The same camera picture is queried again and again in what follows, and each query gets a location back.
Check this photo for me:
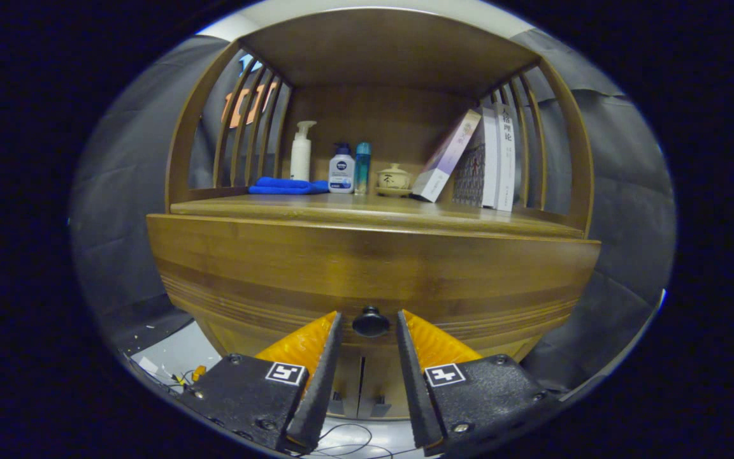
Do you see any beige lidded tea cup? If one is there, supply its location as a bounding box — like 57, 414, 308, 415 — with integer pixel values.
376, 163, 414, 198

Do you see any wooden cabinet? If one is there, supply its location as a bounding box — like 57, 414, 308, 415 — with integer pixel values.
146, 8, 602, 421

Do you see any wooden countertop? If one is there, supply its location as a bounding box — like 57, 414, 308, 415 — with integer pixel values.
146, 193, 602, 246

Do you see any wooden drawer with black knob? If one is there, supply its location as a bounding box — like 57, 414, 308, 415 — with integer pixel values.
150, 239, 599, 361

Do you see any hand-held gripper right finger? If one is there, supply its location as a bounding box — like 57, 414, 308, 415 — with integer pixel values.
396, 309, 562, 456

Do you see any white pump bottle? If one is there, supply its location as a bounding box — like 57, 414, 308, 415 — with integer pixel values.
289, 120, 317, 182

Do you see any white lotion bottle blue cap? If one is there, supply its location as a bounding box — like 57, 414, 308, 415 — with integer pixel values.
328, 143, 356, 194

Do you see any black cable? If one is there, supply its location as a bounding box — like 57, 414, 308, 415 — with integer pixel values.
313, 423, 419, 459

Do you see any plain white book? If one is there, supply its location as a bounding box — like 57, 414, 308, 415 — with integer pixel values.
482, 107, 500, 209

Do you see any teal bottle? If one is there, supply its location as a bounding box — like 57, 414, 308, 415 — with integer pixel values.
354, 142, 372, 196

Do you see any blue folded cloth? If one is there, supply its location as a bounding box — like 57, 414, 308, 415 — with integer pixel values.
248, 177, 331, 196

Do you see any purple and white book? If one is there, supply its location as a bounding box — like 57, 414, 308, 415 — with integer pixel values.
410, 108, 482, 203

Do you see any wooden cabinet door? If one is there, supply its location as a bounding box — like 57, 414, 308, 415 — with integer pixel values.
359, 347, 409, 421
329, 347, 363, 418

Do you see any white book with black print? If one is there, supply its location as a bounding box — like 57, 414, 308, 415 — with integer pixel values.
494, 102, 516, 212

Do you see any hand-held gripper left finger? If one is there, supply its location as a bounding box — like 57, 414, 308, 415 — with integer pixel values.
179, 310, 344, 455

